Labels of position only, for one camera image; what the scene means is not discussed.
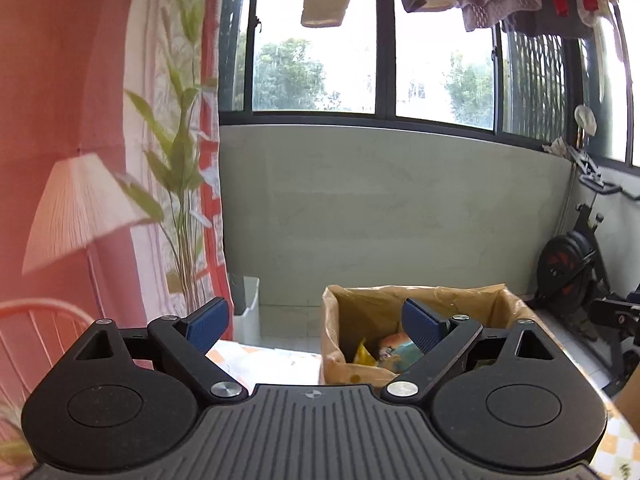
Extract orange teal snack packet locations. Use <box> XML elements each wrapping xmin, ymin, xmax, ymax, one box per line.
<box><xmin>377</xmin><ymin>331</ymin><xmax>427</xmax><ymax>375</ymax></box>

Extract printed pink backdrop cloth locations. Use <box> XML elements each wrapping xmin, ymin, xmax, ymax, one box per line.
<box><xmin>0</xmin><ymin>0</ymin><xmax>235</xmax><ymax>467</ymax></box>

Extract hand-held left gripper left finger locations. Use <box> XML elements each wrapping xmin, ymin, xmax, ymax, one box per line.
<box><xmin>73</xmin><ymin>296</ymin><xmax>250</xmax><ymax>401</ymax></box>

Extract bright yellow snack packet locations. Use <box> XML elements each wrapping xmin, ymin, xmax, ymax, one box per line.
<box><xmin>352</xmin><ymin>337</ymin><xmax>382</xmax><ymax>367</ymax></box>

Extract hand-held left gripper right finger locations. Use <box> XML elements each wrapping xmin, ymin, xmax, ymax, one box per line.
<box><xmin>386</xmin><ymin>297</ymin><xmax>556</xmax><ymax>399</ymax></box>

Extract white plastic bin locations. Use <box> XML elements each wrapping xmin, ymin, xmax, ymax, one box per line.
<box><xmin>227</xmin><ymin>274</ymin><xmax>262</xmax><ymax>347</ymax></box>

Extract pale crumpled cloth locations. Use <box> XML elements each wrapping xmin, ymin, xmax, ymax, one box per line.
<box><xmin>574</xmin><ymin>104</ymin><xmax>598</xmax><ymax>137</ymax></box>

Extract black exercise bike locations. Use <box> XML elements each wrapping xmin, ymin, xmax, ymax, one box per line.
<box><xmin>529</xmin><ymin>145</ymin><xmax>640</xmax><ymax>400</ymax></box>

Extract chequered flower tablecloth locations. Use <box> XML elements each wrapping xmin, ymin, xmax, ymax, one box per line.
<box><xmin>204</xmin><ymin>339</ymin><xmax>640</xmax><ymax>480</ymax></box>

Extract taped brown cardboard box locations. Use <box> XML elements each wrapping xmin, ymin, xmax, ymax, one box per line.
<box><xmin>320</xmin><ymin>283</ymin><xmax>547</xmax><ymax>387</ymax></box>

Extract dark grey hanging garment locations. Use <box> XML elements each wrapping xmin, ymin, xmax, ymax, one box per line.
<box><xmin>501</xmin><ymin>0</ymin><xmax>597</xmax><ymax>42</ymax></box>

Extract brown cardboard sheet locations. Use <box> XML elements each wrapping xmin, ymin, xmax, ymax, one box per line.
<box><xmin>613</xmin><ymin>374</ymin><xmax>640</xmax><ymax>425</ymax></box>

